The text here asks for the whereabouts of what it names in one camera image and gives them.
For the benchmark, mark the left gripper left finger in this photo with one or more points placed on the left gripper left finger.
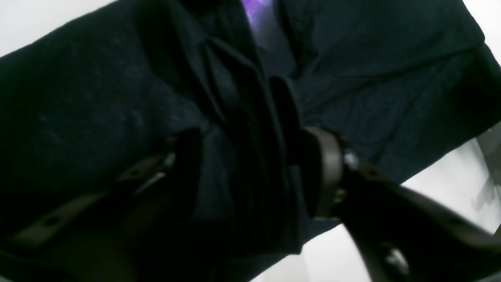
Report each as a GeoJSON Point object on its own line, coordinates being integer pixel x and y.
{"type": "Point", "coordinates": [149, 182]}

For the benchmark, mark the black T-shirt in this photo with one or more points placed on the black T-shirt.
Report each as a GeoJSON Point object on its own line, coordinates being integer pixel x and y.
{"type": "Point", "coordinates": [402, 82]}

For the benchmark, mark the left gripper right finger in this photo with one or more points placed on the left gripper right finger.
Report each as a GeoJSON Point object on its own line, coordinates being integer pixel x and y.
{"type": "Point", "coordinates": [402, 235]}

